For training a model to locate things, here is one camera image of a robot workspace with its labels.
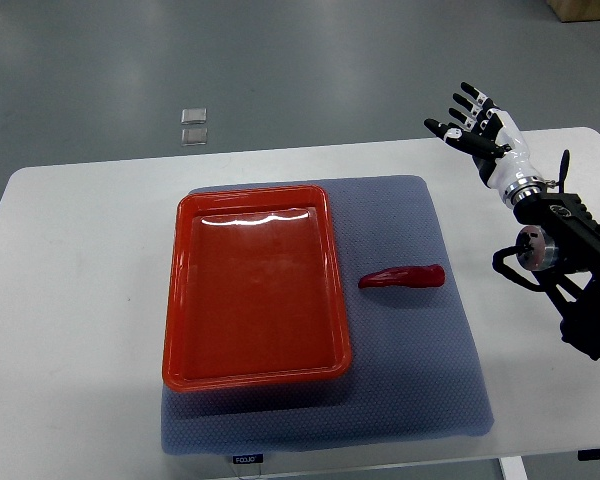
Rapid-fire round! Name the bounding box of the blue-grey mesh mat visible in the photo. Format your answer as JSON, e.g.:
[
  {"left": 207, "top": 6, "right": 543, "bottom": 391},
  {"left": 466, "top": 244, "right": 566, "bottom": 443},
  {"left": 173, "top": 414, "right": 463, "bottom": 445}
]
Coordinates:
[{"left": 161, "top": 175, "right": 493, "bottom": 455}]

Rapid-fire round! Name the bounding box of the black table control panel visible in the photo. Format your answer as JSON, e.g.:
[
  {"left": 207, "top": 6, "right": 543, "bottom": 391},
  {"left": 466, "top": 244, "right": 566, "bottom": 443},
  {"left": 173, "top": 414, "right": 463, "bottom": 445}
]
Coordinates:
[{"left": 577, "top": 448, "right": 600, "bottom": 462}]

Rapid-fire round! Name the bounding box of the white table leg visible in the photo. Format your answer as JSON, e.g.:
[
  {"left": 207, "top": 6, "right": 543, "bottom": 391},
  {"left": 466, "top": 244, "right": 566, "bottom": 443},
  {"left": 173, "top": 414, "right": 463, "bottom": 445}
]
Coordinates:
[{"left": 498, "top": 456, "right": 528, "bottom": 480}]

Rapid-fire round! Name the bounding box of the black table label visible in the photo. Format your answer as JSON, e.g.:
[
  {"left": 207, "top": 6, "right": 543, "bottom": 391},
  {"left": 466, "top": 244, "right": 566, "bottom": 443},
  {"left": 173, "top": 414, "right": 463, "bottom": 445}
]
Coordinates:
[{"left": 232, "top": 453, "right": 264, "bottom": 465}]

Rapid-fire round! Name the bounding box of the upper metal floor plate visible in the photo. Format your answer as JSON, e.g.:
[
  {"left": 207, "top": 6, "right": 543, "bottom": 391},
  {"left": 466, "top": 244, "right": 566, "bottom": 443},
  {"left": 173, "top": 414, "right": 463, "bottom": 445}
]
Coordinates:
[{"left": 181, "top": 107, "right": 207, "bottom": 125}]

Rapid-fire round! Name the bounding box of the red pepper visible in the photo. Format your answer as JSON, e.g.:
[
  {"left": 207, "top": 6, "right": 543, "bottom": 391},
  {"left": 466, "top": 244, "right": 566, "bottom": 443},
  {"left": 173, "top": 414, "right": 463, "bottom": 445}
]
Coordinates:
[{"left": 358, "top": 264, "right": 446, "bottom": 289}]

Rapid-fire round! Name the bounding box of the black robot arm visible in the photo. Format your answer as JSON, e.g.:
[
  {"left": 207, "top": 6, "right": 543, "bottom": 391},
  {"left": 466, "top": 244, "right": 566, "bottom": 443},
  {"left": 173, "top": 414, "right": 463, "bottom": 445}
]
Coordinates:
[{"left": 492, "top": 151, "right": 600, "bottom": 361}]

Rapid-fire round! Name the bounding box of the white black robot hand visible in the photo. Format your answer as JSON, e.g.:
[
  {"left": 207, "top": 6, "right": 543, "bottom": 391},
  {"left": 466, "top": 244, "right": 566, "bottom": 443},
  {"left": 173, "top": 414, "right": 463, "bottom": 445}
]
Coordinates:
[{"left": 424, "top": 82, "right": 546, "bottom": 208}]

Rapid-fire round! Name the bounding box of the red plastic tray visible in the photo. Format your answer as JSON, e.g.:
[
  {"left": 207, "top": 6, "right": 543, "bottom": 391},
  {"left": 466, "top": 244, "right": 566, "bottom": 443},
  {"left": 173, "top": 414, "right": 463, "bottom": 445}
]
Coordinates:
[{"left": 162, "top": 185, "right": 352, "bottom": 393}]

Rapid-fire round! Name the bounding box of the cardboard box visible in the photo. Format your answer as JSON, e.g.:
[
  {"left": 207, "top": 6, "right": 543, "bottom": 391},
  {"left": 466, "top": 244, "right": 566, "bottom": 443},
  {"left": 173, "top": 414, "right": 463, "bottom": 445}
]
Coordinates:
[{"left": 546, "top": 0, "right": 600, "bottom": 23}]

